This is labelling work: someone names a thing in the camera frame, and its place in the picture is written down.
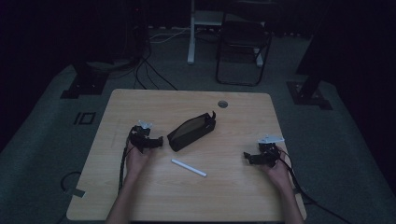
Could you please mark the white desk frame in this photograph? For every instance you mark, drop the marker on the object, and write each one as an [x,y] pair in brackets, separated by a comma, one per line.
[191,46]

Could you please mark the black stand with base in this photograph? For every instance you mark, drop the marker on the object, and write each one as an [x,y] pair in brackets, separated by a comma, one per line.
[308,93]
[85,84]

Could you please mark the person's left hand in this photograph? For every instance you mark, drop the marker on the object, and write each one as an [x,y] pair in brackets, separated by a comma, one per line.
[137,161]

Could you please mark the black pencil case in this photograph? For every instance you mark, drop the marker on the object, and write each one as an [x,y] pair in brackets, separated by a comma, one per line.
[191,131]

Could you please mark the grey tape piece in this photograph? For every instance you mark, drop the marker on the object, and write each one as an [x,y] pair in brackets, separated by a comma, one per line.
[76,193]

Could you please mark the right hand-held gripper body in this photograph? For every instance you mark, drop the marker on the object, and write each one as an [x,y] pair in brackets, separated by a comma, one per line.
[267,155]

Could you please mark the person's right hand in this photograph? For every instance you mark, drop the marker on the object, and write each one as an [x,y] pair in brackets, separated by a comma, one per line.
[278,172]

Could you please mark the grey table grommet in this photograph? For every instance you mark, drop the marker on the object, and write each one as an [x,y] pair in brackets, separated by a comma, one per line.
[223,104]

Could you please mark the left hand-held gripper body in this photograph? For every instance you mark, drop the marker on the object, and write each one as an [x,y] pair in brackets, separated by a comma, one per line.
[142,140]

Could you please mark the black folding chair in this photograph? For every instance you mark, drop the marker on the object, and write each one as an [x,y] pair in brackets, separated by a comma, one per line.
[243,37]

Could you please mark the white pen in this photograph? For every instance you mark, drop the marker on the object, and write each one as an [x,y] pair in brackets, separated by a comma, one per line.
[188,168]

